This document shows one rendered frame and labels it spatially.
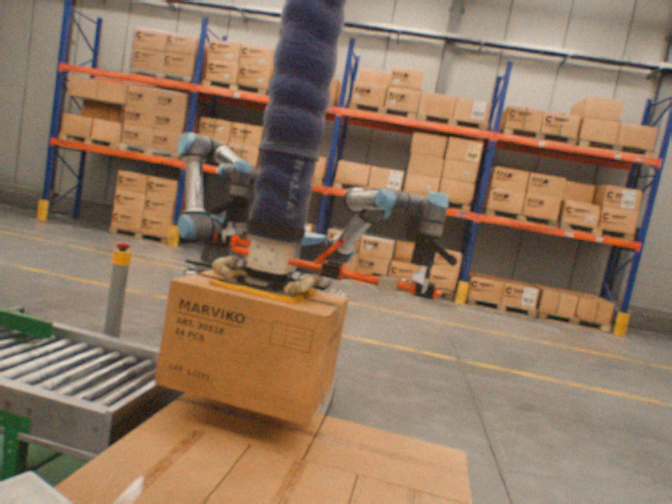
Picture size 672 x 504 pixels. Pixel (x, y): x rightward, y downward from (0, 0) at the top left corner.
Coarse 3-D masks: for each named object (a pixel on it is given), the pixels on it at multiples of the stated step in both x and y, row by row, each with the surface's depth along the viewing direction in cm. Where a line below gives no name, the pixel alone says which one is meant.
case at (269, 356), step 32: (192, 288) 182; (224, 288) 186; (192, 320) 183; (224, 320) 180; (256, 320) 178; (288, 320) 176; (320, 320) 174; (160, 352) 186; (192, 352) 184; (224, 352) 181; (256, 352) 179; (288, 352) 177; (320, 352) 174; (160, 384) 187; (192, 384) 185; (224, 384) 182; (256, 384) 180; (288, 384) 177; (320, 384) 185; (288, 416) 178
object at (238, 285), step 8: (216, 280) 187; (224, 280) 187; (232, 280) 190; (240, 280) 188; (232, 288) 185; (240, 288) 184; (248, 288) 184; (256, 288) 185; (264, 288) 187; (272, 288) 190; (264, 296) 183; (272, 296) 182; (280, 296) 182; (288, 296) 182; (296, 296) 186; (296, 304) 181
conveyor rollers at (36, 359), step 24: (0, 336) 241; (24, 336) 245; (0, 360) 220; (24, 360) 222; (48, 360) 224; (72, 360) 228; (96, 360) 231; (120, 360) 236; (48, 384) 201; (72, 384) 204; (96, 384) 217; (120, 384) 218; (144, 384) 220
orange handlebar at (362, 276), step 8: (240, 240) 225; (240, 248) 198; (296, 264) 191; (304, 264) 191; (312, 264) 191; (320, 264) 194; (344, 272) 188; (352, 272) 189; (360, 272) 189; (360, 280) 187; (368, 280) 187; (376, 280) 186; (400, 288) 184; (408, 288) 184
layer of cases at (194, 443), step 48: (144, 432) 178; (192, 432) 184; (240, 432) 191; (288, 432) 197; (336, 432) 205; (384, 432) 212; (96, 480) 148; (144, 480) 152; (192, 480) 156; (240, 480) 160; (288, 480) 165; (336, 480) 170; (384, 480) 176; (432, 480) 181
